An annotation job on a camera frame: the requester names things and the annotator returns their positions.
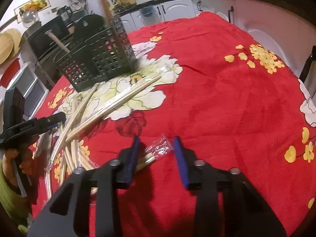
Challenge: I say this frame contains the green sleeve forearm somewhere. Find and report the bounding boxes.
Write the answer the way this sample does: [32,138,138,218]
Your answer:
[1,161,29,236]

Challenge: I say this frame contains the left hand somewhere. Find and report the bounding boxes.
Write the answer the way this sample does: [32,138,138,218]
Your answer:
[2,142,34,188]

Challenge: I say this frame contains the white plastic drawer unit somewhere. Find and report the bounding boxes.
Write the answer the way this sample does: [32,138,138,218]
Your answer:
[7,62,49,119]

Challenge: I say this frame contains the long wrapped chopsticks on flower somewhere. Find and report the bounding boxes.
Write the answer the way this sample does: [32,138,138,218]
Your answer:
[64,74,162,142]

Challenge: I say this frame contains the red plastic basin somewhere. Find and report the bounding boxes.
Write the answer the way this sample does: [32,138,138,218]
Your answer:
[0,58,20,88]

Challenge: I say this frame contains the red floral tablecloth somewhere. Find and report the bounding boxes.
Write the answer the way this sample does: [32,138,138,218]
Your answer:
[29,11,316,237]

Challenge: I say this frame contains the black microwave oven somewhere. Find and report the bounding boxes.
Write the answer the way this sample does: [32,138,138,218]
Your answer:
[26,16,70,59]

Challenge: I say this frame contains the round wooden board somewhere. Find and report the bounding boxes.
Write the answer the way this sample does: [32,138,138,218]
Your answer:
[0,28,22,65]

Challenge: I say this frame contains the wrapped chopsticks leaning in basket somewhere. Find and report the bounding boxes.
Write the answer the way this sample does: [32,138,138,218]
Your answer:
[45,29,70,54]

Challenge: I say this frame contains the dark green plastic utensil basket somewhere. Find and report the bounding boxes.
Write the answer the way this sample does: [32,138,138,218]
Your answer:
[54,14,137,92]

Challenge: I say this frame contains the glass pot lid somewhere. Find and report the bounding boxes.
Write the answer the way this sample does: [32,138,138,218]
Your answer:
[21,9,39,28]

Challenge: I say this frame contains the black blender jug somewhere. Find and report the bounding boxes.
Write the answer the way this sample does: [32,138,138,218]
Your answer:
[57,6,72,24]

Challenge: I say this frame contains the wrapped chopsticks upright in basket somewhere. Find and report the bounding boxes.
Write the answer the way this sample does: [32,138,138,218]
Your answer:
[100,0,112,25]

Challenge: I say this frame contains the fruit picture on wall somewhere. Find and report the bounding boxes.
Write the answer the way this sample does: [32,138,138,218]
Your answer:
[14,0,51,23]

